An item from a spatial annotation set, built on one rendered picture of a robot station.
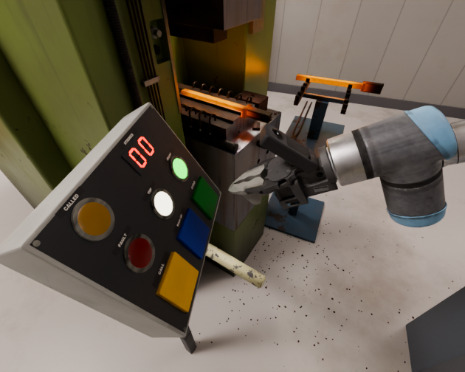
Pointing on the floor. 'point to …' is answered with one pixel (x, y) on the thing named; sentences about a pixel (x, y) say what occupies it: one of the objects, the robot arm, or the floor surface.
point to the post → (189, 342)
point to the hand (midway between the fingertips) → (232, 186)
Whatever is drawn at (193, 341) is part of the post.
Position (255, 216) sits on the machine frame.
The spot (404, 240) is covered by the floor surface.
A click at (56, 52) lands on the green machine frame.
